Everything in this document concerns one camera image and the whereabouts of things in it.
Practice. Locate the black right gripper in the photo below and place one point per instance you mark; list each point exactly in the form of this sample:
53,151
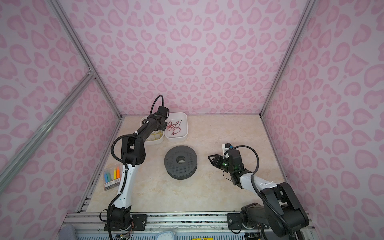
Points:
217,159

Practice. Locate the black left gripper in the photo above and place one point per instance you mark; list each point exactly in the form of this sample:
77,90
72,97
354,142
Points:
164,127

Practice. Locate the dark grey cable spool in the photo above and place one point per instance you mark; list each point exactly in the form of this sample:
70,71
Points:
181,162

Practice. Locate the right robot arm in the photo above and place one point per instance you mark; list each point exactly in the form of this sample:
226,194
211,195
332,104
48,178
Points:
280,210

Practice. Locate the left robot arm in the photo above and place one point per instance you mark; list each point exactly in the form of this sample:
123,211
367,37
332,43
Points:
130,151

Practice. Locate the white plastic tray left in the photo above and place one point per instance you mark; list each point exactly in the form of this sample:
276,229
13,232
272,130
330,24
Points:
156,137

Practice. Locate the white plastic tray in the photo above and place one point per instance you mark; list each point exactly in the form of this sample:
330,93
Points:
156,137
177,129

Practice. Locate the white plastic tray right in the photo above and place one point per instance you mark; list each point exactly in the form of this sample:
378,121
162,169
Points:
177,129

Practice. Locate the pack of coloured markers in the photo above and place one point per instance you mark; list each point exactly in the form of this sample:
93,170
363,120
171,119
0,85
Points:
112,177

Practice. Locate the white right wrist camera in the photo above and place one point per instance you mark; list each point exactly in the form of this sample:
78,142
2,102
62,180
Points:
226,147

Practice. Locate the aluminium frame diagonal bar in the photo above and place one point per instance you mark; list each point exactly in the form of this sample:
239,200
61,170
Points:
19,160

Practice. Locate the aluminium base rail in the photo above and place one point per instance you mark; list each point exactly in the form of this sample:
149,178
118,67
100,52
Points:
179,225

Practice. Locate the aluminium frame left post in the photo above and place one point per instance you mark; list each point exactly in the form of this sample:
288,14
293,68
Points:
80,48

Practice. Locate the aluminium frame post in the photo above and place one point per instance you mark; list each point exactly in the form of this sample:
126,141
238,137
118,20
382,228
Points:
310,7
80,48

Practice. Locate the aluminium frame right post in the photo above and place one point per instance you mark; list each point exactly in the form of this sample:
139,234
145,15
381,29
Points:
310,7

